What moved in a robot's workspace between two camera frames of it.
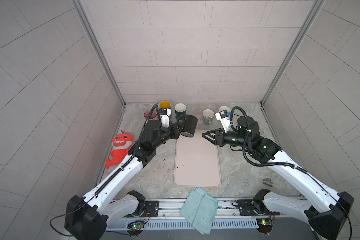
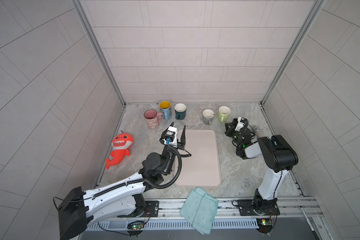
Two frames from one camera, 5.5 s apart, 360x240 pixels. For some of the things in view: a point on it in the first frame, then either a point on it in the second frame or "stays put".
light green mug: [224, 108] stays put
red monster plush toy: [121, 144] stays put
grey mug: [208, 115] stays put
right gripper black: [219, 139] to [230, 132]
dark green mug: [180, 109] stays put
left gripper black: [174, 135] to [180, 144]
